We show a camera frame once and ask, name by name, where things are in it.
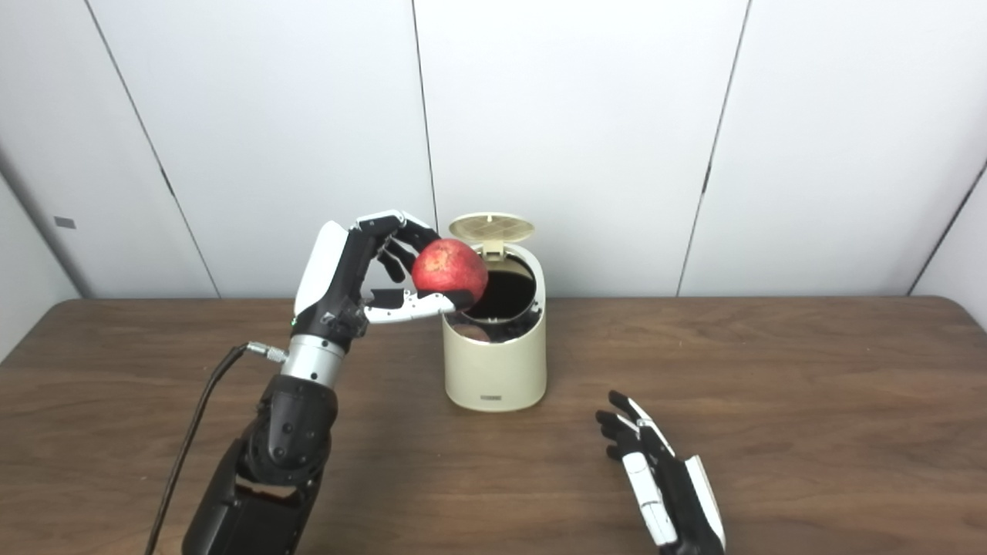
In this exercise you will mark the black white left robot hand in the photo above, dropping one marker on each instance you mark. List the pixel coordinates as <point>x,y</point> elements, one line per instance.
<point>339,270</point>

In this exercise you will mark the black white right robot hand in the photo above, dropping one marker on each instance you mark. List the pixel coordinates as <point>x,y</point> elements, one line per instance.
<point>671,493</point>

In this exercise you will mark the red apple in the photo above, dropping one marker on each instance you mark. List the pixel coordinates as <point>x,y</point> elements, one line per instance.
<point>449,271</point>

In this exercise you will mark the cream round bin lid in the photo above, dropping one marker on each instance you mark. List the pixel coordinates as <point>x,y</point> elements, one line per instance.
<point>493,226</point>

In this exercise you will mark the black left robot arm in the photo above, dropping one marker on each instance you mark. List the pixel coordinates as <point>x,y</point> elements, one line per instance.
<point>285,447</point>

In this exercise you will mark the cream-colored bin body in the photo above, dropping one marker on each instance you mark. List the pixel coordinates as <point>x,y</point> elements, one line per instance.
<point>495,370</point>

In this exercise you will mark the small grey wall tag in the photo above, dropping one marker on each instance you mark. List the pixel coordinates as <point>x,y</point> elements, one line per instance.
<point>65,223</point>

